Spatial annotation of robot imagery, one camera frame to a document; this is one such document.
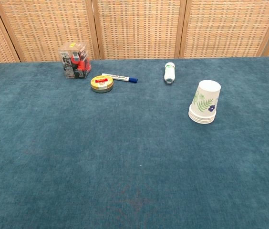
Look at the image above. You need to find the clear plastic box red item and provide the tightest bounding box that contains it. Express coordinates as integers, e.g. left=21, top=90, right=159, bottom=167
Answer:
left=58, top=41, right=93, bottom=80

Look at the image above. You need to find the woven bamboo folding screen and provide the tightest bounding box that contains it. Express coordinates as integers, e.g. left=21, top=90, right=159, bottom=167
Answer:
left=0, top=0, right=269, bottom=64

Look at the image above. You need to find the blue table cloth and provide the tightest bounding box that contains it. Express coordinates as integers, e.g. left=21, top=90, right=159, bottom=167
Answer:
left=0, top=56, right=269, bottom=229

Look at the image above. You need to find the floral print paper cup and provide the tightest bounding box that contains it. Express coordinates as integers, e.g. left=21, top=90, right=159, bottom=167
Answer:
left=188, top=80, right=221, bottom=117

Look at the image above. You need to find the white marker blue cap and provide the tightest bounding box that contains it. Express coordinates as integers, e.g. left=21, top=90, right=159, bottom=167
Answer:
left=101, top=73, right=139, bottom=84

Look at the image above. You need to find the small white plastic bottle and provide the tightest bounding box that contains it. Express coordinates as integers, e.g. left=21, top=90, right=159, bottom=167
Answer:
left=164, top=62, right=176, bottom=85

